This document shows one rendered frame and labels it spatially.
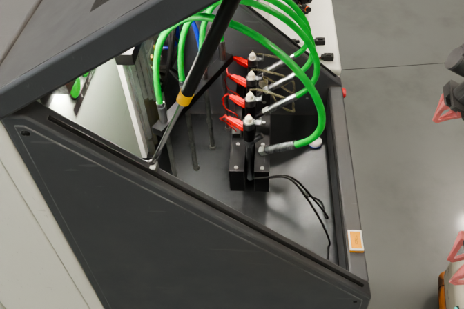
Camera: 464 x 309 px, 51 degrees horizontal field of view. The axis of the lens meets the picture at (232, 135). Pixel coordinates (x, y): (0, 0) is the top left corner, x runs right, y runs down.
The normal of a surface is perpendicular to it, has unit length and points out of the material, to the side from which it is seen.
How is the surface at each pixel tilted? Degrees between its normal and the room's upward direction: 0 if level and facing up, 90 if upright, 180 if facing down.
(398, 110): 0
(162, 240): 90
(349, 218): 0
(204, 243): 90
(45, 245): 90
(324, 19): 0
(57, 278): 90
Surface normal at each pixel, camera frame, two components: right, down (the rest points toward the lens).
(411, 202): -0.05, -0.69
